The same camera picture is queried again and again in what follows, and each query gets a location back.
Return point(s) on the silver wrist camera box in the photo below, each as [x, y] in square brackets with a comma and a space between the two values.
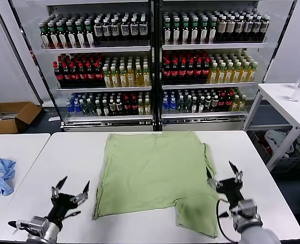
[246, 207]
[38, 222]

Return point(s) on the black framed glass door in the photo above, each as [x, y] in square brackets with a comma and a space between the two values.
[25, 38]
[279, 38]

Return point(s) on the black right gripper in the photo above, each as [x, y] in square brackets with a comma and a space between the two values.
[231, 189]

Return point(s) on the green cap dark tea bottle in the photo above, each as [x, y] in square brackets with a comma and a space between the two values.
[204, 33]
[185, 34]
[46, 40]
[81, 39]
[176, 34]
[72, 39]
[167, 34]
[55, 40]
[64, 40]
[213, 33]
[195, 33]
[90, 38]

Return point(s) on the open cardboard box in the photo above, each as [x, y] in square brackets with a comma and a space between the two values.
[2, 127]

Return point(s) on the white metal shelf board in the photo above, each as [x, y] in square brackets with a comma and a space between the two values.
[104, 89]
[203, 115]
[208, 86]
[109, 118]
[96, 49]
[213, 46]

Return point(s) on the crumpled light blue cloth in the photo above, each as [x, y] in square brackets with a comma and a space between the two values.
[0, 175]

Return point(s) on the bundle of metal rods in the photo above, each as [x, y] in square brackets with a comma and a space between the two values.
[5, 115]

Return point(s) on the crumpled white cloth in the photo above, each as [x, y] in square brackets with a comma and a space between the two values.
[276, 138]

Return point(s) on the white side table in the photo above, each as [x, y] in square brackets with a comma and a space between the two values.
[276, 96]

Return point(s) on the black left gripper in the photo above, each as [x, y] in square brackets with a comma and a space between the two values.
[61, 206]

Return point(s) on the small white cap dark bottle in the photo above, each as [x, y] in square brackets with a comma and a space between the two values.
[201, 105]
[194, 105]
[98, 109]
[105, 108]

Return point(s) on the red cap cola bottle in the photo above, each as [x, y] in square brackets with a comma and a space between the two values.
[205, 72]
[59, 76]
[175, 72]
[91, 75]
[83, 75]
[66, 76]
[182, 72]
[198, 72]
[190, 72]
[74, 75]
[99, 75]
[167, 72]

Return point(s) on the white cap yellow drink bottle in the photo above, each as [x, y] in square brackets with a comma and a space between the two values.
[138, 78]
[107, 78]
[146, 77]
[115, 78]
[123, 78]
[131, 78]

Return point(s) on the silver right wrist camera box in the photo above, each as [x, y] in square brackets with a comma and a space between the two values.
[246, 207]

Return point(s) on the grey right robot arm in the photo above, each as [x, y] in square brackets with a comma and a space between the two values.
[256, 235]

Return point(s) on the white cap beige label bottle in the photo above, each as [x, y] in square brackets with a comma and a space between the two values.
[230, 27]
[257, 26]
[248, 27]
[221, 28]
[265, 26]
[239, 27]

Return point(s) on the green polo shirt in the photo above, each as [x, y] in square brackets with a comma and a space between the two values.
[152, 172]

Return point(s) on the clear green tinted bottle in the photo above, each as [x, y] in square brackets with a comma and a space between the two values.
[180, 105]
[90, 109]
[187, 105]
[84, 109]

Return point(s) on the white beverage display cabinet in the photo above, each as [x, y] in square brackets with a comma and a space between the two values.
[203, 127]
[101, 128]

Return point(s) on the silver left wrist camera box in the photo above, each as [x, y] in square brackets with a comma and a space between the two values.
[38, 222]

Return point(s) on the small pale yellow tea bottle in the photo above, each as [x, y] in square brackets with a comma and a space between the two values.
[241, 103]
[235, 104]
[141, 108]
[147, 107]

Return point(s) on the small white flat object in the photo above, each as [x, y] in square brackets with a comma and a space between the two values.
[53, 118]

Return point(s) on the white cap navy label bottle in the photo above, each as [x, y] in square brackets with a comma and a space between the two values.
[115, 30]
[98, 30]
[125, 30]
[134, 29]
[106, 30]
[143, 28]

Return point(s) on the blue sports drink bottle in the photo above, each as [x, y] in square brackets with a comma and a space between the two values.
[77, 109]
[172, 106]
[165, 106]
[70, 110]

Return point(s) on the small beige label dark bottle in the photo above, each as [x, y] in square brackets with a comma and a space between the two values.
[119, 108]
[112, 108]
[208, 103]
[215, 103]

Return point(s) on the green cap yellow drink bottle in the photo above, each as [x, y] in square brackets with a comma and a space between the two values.
[212, 75]
[236, 74]
[228, 74]
[252, 73]
[220, 75]
[244, 74]

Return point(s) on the dark mesh laundry basket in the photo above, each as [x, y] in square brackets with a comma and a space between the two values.
[257, 142]

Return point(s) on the small red cap dark bottle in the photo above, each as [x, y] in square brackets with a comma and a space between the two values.
[127, 108]
[229, 102]
[222, 103]
[134, 107]

